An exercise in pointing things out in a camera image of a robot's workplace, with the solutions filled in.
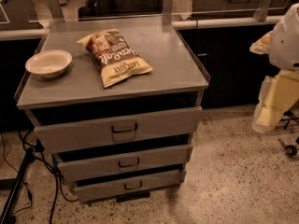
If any grey bottom drawer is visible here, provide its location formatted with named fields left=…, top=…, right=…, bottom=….
left=74, top=169, right=186, bottom=203

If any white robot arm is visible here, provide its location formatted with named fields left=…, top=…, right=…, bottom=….
left=249, top=4, right=299, bottom=133

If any black stand pole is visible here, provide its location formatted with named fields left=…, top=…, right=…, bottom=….
left=0, top=147, right=34, bottom=224

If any white railing bar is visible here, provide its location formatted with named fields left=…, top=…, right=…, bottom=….
left=172, top=16, right=281, bottom=30

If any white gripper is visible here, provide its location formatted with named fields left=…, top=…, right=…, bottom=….
left=251, top=70, right=299, bottom=133

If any sea salt chips bag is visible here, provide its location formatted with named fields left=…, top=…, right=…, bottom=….
left=77, top=29, right=152, bottom=88

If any grey top drawer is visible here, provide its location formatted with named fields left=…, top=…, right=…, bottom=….
left=35, top=106, right=202, bottom=153

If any grey drawer cabinet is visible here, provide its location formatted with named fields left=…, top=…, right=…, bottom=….
left=17, top=16, right=209, bottom=203

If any black floor cable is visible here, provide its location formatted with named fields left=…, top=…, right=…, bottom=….
left=0, top=129, right=78, bottom=224

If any white bowl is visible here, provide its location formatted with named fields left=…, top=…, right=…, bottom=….
left=25, top=49, right=72, bottom=78

